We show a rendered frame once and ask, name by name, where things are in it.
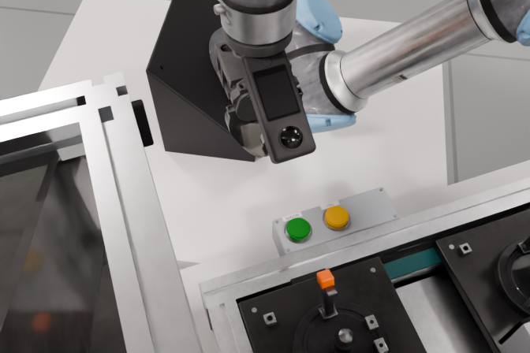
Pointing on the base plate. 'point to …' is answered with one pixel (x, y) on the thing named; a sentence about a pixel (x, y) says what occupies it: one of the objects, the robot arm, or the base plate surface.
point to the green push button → (298, 229)
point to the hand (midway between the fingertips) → (265, 154)
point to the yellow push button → (337, 217)
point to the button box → (318, 229)
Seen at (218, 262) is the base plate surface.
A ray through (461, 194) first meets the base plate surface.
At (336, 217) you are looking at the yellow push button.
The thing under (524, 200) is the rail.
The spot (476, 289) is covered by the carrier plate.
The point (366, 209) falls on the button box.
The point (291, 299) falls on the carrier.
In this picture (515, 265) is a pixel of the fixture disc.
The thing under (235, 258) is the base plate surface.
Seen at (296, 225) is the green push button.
